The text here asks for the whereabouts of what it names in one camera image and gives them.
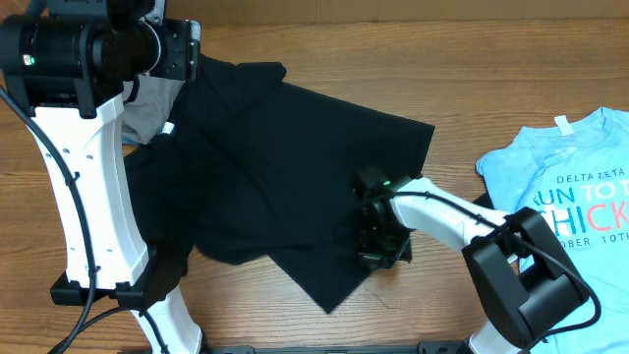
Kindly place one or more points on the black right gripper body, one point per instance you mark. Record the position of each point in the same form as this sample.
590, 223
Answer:
381, 253

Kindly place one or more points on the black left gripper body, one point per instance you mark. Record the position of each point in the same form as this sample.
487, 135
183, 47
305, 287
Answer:
181, 51

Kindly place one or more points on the black t-shirt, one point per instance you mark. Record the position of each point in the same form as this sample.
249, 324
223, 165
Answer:
258, 167

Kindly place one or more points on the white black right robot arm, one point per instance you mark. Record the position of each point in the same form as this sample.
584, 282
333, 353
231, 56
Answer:
527, 284

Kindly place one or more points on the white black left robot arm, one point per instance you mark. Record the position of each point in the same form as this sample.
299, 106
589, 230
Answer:
65, 64

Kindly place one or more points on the folded grey shirt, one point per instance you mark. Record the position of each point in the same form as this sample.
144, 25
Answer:
145, 117

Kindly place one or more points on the black garment with white logo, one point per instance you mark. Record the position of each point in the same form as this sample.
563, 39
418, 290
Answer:
484, 200

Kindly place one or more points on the light blue printed t-shirt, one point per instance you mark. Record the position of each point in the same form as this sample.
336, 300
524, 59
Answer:
576, 176

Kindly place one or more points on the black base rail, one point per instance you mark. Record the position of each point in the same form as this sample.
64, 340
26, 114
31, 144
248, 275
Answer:
334, 349

